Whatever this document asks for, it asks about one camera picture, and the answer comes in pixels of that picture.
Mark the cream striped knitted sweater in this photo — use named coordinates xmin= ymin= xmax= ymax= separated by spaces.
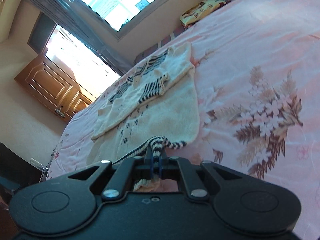
xmin=86 ymin=41 xmax=201 ymax=193

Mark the dark bedside furniture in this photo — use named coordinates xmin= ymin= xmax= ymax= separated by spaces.
xmin=1 ymin=142 xmax=43 ymax=203

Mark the brown wooden door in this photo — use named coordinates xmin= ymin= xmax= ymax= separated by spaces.
xmin=15 ymin=54 xmax=96 ymax=123

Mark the pink floral bed quilt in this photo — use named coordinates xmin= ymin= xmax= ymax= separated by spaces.
xmin=46 ymin=0 xmax=320 ymax=240

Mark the striped purple bed sheet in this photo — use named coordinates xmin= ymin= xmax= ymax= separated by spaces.
xmin=134 ymin=26 xmax=186 ymax=64

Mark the yellow red folded blanket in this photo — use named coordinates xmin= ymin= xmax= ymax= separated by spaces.
xmin=180 ymin=0 xmax=227 ymax=28

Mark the grey left curtain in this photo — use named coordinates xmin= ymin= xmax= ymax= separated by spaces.
xmin=29 ymin=0 xmax=132 ymax=74

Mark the metal door handle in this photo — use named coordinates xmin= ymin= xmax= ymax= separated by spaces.
xmin=55 ymin=105 xmax=66 ymax=118

